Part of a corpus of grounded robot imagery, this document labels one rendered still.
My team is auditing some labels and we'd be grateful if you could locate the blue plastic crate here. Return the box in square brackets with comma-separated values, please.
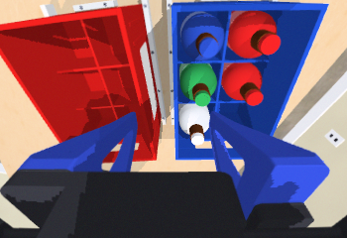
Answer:
[172, 1, 329, 156]

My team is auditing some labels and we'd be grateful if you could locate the red crate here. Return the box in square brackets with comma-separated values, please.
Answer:
[0, 4, 162, 157]

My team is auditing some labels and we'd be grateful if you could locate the red bottle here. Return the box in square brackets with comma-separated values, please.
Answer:
[221, 62, 263, 106]
[227, 11, 281, 59]

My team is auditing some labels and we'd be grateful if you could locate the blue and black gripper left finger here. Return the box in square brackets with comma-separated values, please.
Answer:
[18, 112, 138, 172]

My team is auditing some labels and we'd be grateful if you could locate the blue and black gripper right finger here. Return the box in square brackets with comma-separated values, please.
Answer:
[209, 111, 330, 220]

